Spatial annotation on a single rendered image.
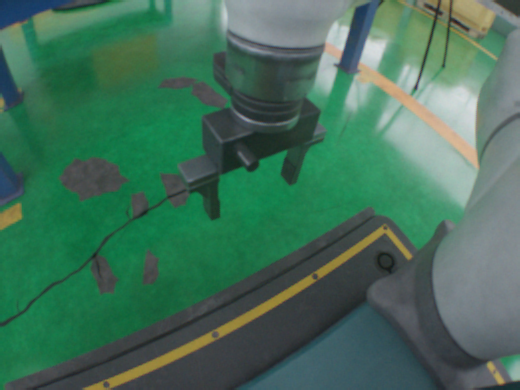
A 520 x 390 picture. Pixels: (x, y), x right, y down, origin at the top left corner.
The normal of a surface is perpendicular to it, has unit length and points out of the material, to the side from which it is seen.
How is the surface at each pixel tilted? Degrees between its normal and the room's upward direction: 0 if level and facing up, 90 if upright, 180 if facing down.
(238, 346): 0
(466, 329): 96
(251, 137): 90
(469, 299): 92
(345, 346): 0
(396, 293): 15
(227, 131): 0
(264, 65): 90
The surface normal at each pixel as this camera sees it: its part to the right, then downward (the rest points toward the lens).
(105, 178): 0.11, -0.59
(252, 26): -0.51, 0.76
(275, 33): -0.14, 0.89
